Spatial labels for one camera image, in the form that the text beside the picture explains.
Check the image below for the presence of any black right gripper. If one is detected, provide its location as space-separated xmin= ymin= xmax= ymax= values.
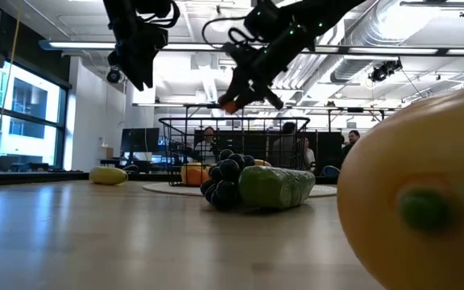
xmin=217 ymin=23 xmax=317 ymax=114

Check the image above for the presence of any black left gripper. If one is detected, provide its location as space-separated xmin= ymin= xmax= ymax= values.
xmin=109 ymin=27 xmax=169 ymax=92

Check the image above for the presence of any dark purple grape bunch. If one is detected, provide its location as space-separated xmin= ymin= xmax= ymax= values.
xmin=199 ymin=148 xmax=256 ymax=211

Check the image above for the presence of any small round orange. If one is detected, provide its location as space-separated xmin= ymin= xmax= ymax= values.
xmin=183 ymin=165 xmax=212 ymax=188

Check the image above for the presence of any green cucumber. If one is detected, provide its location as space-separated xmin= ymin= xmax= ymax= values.
xmin=238 ymin=164 xmax=317 ymax=209

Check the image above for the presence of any yellow-green mango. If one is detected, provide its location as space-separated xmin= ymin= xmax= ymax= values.
xmin=89 ymin=166 xmax=130 ymax=187

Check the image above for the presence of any large orange papaya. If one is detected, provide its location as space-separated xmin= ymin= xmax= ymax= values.
xmin=336 ymin=83 xmax=464 ymax=290

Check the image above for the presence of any person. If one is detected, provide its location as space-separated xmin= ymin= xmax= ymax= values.
xmin=340 ymin=129 xmax=361 ymax=162
xmin=271 ymin=121 xmax=304 ymax=168
xmin=299 ymin=136 xmax=317 ymax=172
xmin=194 ymin=126 xmax=221 ymax=164

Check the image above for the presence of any black computer monitor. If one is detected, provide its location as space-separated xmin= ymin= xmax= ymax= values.
xmin=119 ymin=127 xmax=160 ymax=154

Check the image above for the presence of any round white ceiling lamp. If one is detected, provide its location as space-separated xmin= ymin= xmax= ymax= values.
xmin=209 ymin=11 xmax=233 ymax=33

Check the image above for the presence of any long ceiling light bar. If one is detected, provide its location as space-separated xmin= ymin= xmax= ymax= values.
xmin=38 ymin=39 xmax=464 ymax=57

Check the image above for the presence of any black room divider panel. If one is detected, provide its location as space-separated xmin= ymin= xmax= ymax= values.
xmin=193 ymin=129 xmax=344 ymax=168

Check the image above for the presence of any white round plate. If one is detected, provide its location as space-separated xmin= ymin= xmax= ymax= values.
xmin=142 ymin=181 xmax=338 ymax=198

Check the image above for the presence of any large window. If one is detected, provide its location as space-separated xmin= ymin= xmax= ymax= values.
xmin=0 ymin=60 xmax=70 ymax=170

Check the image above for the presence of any black ceiling-mounted device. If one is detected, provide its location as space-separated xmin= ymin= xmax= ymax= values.
xmin=367 ymin=59 xmax=404 ymax=84

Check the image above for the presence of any dark laptop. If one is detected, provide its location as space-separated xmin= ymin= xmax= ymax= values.
xmin=0 ymin=155 xmax=20 ymax=172

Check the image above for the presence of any round black wall speaker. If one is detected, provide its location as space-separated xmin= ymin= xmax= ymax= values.
xmin=106 ymin=67 xmax=122 ymax=85

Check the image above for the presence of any black wire basket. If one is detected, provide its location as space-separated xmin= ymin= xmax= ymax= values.
xmin=158 ymin=116 xmax=312 ymax=187

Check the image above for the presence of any black background rig frame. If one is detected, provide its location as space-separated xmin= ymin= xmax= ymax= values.
xmin=183 ymin=103 xmax=245 ymax=122
xmin=327 ymin=106 xmax=398 ymax=122

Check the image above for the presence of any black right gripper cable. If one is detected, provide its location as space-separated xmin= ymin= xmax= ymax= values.
xmin=201 ymin=15 xmax=257 ymax=48

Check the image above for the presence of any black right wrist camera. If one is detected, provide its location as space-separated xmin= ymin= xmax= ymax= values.
xmin=242 ymin=1 xmax=288 ymax=41

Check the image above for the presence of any silver ventilation duct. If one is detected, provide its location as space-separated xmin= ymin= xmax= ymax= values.
xmin=284 ymin=0 xmax=464 ymax=84

